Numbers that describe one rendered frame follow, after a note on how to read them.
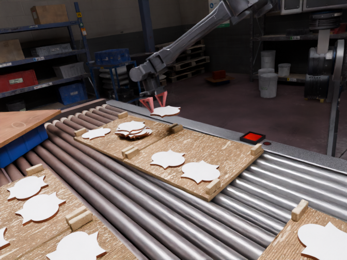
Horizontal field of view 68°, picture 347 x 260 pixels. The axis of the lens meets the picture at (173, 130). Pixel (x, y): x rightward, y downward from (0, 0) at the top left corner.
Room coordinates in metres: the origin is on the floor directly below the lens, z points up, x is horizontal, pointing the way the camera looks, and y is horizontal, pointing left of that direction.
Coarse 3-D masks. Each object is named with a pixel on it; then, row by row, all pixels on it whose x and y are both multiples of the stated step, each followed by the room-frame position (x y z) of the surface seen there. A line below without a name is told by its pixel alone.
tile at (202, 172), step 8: (184, 168) 0.76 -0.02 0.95; (192, 168) 0.75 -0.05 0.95; (200, 168) 0.75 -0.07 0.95; (208, 168) 0.74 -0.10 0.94; (216, 168) 0.74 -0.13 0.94; (184, 176) 0.71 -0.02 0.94; (192, 176) 0.70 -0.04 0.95; (200, 176) 0.70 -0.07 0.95; (208, 176) 0.69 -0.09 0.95; (216, 176) 0.69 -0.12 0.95
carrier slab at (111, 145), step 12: (120, 120) 1.36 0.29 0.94; (132, 120) 1.33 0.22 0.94; (144, 120) 1.31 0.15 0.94; (156, 132) 1.12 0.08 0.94; (168, 132) 1.11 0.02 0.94; (84, 144) 1.12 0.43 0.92; (96, 144) 1.07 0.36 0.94; (108, 144) 1.05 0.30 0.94; (120, 144) 1.04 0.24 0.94; (132, 144) 1.02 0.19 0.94; (144, 144) 1.01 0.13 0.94; (120, 156) 0.92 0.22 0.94
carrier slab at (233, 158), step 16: (160, 144) 0.99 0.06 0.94; (176, 144) 0.97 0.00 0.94; (192, 144) 0.95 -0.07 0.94; (208, 144) 0.93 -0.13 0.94; (224, 144) 0.91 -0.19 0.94; (240, 144) 0.90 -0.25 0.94; (128, 160) 0.88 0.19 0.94; (144, 160) 0.87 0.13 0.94; (192, 160) 0.82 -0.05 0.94; (208, 160) 0.81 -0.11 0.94; (224, 160) 0.79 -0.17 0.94; (240, 160) 0.78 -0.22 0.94; (160, 176) 0.74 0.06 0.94; (176, 176) 0.73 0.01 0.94; (224, 176) 0.69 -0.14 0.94; (192, 192) 0.64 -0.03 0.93
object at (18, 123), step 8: (0, 112) 1.46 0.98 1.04; (8, 112) 1.43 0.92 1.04; (16, 112) 1.41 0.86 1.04; (24, 112) 1.39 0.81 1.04; (32, 112) 1.37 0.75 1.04; (40, 112) 1.35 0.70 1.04; (48, 112) 1.33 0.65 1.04; (56, 112) 1.32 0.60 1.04; (0, 120) 1.30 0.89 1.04; (8, 120) 1.28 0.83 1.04; (16, 120) 1.26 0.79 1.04; (24, 120) 1.24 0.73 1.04; (32, 120) 1.23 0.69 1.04; (40, 120) 1.21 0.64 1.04; (0, 128) 1.16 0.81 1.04; (8, 128) 1.14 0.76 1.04; (16, 128) 1.13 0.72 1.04; (24, 128) 1.12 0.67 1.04; (32, 128) 1.14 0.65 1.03; (0, 136) 1.05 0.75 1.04; (8, 136) 1.04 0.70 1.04; (16, 136) 1.05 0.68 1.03; (0, 144) 0.97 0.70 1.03
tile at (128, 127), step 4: (120, 124) 1.17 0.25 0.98; (124, 124) 1.16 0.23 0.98; (128, 124) 1.15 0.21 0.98; (132, 124) 1.15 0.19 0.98; (136, 124) 1.14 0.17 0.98; (140, 124) 1.13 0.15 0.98; (144, 124) 1.13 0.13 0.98; (120, 128) 1.11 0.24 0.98; (124, 128) 1.11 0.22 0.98; (128, 128) 1.10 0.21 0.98; (132, 128) 1.09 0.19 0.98; (136, 128) 1.09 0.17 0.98; (140, 128) 1.09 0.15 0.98; (128, 132) 1.08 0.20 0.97
